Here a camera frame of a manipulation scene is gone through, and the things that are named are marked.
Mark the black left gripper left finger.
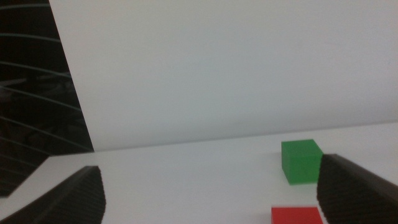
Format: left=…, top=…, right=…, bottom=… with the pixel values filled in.
left=0, top=166, right=107, bottom=224

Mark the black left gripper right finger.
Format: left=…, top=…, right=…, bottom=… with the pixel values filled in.
left=316, top=153, right=398, bottom=224

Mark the red cube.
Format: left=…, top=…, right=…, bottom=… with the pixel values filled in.
left=271, top=206, right=325, bottom=224

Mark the green cube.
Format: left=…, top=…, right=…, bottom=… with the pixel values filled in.
left=281, top=139, right=324, bottom=186

